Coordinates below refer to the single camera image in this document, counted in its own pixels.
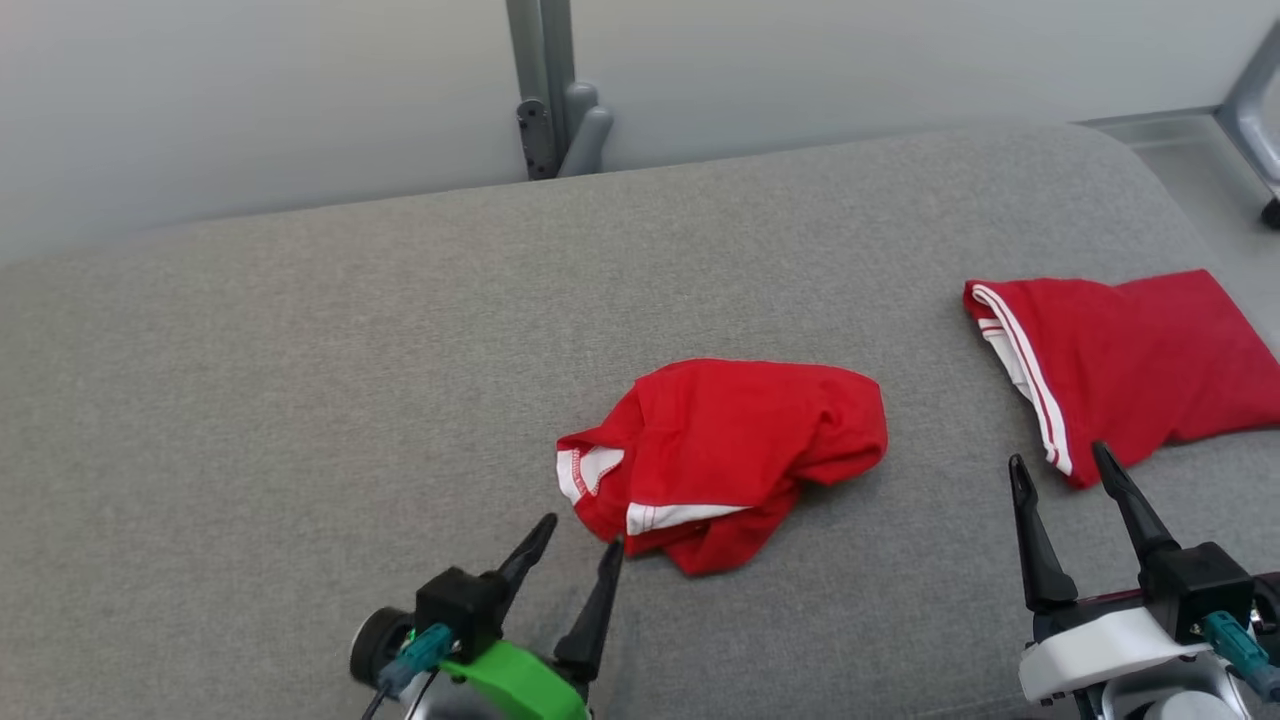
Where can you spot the red jersey with white trim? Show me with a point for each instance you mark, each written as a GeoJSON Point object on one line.
{"type": "Point", "coordinates": [1150, 370]}

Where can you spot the red shorts with white trim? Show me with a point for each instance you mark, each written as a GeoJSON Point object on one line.
{"type": "Point", "coordinates": [740, 430]}

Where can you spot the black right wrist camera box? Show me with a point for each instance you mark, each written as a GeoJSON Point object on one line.
{"type": "Point", "coordinates": [1195, 585]}

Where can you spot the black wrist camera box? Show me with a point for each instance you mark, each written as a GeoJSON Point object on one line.
{"type": "Point", "coordinates": [1195, 585]}
{"type": "Point", "coordinates": [455, 605]}

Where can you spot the grey metal frame leg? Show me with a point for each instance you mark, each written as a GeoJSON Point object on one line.
{"type": "Point", "coordinates": [1250, 110]}

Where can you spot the grey metal frame post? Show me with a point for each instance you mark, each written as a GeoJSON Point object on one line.
{"type": "Point", "coordinates": [540, 60]}

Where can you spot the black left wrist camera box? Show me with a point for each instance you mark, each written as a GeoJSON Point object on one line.
{"type": "Point", "coordinates": [455, 605]}

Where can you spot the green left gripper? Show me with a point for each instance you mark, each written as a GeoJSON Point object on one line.
{"type": "Point", "coordinates": [520, 685]}

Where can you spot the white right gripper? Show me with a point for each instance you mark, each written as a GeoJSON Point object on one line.
{"type": "Point", "coordinates": [1100, 655]}

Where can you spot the black caster wheel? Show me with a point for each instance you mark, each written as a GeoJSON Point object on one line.
{"type": "Point", "coordinates": [1272, 213]}

